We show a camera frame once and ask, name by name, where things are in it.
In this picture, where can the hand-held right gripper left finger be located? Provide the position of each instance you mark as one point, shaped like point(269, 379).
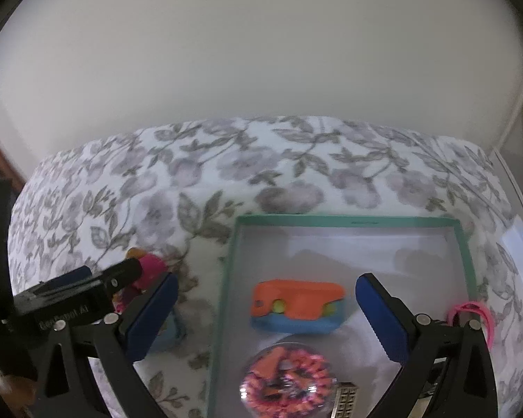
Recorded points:
point(152, 318)

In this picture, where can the pink doll figure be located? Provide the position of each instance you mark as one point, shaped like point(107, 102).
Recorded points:
point(150, 270)

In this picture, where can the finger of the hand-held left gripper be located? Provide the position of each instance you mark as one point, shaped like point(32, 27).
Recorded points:
point(72, 276)
point(120, 278)

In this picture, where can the grey floral blanket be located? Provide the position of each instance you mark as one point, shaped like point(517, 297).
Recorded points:
point(157, 183)

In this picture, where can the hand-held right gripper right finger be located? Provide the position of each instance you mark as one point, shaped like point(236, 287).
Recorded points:
point(381, 318)

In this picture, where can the orange and blue folding toy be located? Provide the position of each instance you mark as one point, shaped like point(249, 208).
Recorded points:
point(298, 300)

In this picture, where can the gold and black patterned box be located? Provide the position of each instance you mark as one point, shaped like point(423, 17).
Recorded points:
point(344, 400)

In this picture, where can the teal-rimmed white tray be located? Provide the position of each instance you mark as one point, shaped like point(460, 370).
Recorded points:
point(331, 244)

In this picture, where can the white power device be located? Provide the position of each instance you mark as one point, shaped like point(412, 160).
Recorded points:
point(519, 248)

